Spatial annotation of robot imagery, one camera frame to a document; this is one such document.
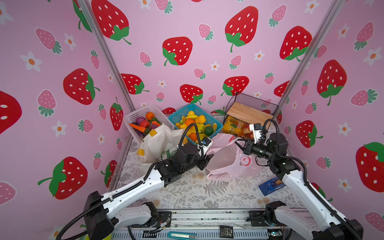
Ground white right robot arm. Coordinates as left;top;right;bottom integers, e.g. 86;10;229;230
235;124;364;240

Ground white canvas tote bag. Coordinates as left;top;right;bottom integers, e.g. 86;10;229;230
137;125;184;164

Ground yellow toy lemon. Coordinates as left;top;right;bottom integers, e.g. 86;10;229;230
195;115;207;124

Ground yellow snack packets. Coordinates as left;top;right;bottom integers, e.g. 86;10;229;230
222;116;254;139

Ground green snack packet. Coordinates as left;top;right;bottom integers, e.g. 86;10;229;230
161;146;178;161

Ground small black circuit board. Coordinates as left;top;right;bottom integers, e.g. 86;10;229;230
220;226;234;239

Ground teal plastic basket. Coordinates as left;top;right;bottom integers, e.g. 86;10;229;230
169;104;223;139

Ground floral table mat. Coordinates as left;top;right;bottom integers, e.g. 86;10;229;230
131;157;304;209

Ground orange toy pepper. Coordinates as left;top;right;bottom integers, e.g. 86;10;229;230
146;112;156;122

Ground white plastic basket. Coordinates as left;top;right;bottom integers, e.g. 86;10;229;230
124;104;175;143

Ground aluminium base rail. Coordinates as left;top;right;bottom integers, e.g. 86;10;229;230
107;206;314;240

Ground pink plastic grocery bag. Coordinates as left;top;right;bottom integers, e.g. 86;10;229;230
207;133;262;181

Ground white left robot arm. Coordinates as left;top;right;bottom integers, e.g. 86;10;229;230
56;137;213;240

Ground green toy lime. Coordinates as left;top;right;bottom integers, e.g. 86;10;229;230
204;126;215;136

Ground teal utility knife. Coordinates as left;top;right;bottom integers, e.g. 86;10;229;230
167;232;198;240

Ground orange toy carrot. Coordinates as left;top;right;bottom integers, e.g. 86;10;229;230
129;124;146;133

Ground red toy tomato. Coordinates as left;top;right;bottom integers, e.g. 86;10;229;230
140;120;151;129

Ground toy orange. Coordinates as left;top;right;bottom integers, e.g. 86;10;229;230
188;133;198;142

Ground blue box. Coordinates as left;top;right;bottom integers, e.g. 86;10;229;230
259;178;286;196

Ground black wire wooden shelf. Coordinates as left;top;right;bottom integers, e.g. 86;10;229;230
223;94;282;125

